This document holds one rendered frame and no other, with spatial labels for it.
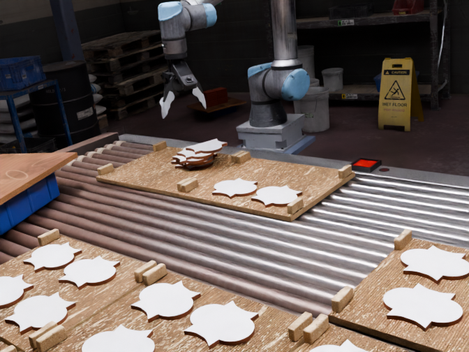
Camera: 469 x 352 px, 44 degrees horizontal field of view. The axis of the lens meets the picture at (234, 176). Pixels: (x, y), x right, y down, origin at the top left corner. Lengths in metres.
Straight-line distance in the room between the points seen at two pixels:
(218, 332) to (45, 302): 0.42
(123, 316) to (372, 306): 0.49
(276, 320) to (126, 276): 0.40
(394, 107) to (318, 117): 0.69
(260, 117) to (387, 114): 3.17
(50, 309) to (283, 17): 1.29
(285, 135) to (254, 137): 0.13
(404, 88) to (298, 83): 3.20
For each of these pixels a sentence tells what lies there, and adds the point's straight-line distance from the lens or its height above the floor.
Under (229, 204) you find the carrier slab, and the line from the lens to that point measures 1.65.
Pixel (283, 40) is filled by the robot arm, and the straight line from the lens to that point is 2.11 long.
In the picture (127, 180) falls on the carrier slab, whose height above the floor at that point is 0.94.
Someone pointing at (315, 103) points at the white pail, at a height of 0.28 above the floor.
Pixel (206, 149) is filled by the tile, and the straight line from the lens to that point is 1.95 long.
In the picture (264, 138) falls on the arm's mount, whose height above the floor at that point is 0.92.
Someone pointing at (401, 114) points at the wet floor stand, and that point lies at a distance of 5.28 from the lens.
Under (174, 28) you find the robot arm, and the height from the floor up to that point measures 1.41.
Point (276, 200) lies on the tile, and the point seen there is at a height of 0.95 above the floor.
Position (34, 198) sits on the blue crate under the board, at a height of 0.97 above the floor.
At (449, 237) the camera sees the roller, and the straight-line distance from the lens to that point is 1.44.
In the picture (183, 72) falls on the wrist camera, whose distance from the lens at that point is 1.84.
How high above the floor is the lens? 1.57
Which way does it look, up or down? 20 degrees down
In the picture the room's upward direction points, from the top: 8 degrees counter-clockwise
